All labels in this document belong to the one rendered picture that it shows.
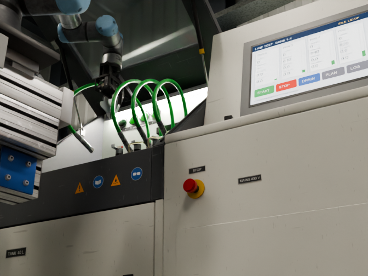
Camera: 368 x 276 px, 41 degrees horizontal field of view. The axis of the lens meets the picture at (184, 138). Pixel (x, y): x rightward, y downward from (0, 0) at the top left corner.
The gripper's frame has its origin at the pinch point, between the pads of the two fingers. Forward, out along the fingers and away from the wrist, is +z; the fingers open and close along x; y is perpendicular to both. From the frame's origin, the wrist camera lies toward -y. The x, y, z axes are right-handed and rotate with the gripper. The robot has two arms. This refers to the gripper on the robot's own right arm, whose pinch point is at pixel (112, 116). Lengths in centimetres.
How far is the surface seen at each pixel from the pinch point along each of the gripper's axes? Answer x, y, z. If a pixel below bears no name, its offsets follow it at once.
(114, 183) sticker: 18.8, 21.0, 35.4
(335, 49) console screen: 81, -8, -7
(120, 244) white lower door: 22, 21, 53
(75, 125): -443, -458, -294
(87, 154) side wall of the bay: -30.9, -23.2, 0.6
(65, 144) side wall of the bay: -30.9, -9.6, 0.8
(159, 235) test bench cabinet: 34, 21, 52
